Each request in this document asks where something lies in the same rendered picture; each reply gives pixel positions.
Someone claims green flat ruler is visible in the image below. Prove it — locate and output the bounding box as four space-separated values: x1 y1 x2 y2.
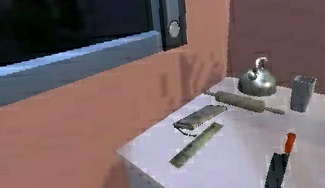
165 121 228 170

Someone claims wooden rolling pin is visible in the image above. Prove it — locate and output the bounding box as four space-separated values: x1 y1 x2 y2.
202 82 286 124

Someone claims silver metal kettle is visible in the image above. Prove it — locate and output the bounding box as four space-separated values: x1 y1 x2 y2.
234 55 279 100

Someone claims white table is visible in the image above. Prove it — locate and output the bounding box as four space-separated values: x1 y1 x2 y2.
110 66 325 188

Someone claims grey cup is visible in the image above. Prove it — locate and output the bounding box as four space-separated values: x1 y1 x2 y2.
286 73 321 115

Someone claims dark window with grey frame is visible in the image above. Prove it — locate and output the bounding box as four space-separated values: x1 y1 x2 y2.
0 0 197 115

